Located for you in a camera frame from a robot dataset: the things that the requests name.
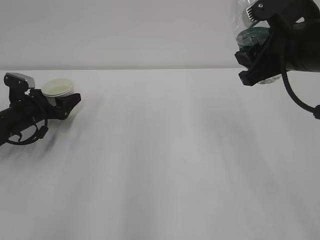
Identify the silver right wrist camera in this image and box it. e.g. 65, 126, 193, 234
241, 0, 320, 28

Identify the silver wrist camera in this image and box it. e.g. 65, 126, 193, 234
241, 0, 320, 28
4, 72, 36, 104

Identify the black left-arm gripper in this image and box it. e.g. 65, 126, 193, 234
17, 89, 81, 123

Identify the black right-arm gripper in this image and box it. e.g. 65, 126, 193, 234
234, 15, 320, 87

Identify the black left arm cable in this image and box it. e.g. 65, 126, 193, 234
4, 94, 50, 145

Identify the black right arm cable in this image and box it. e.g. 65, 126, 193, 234
279, 49, 320, 117

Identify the clear green-label water bottle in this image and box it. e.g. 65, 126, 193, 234
229, 0, 281, 85

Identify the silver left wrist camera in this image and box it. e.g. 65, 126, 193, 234
4, 72, 36, 104

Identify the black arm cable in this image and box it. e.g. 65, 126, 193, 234
4, 94, 50, 145
279, 49, 320, 117

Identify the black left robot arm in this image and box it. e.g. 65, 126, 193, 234
0, 89, 82, 146

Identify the white paper cup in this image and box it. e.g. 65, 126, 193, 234
40, 78, 75, 107

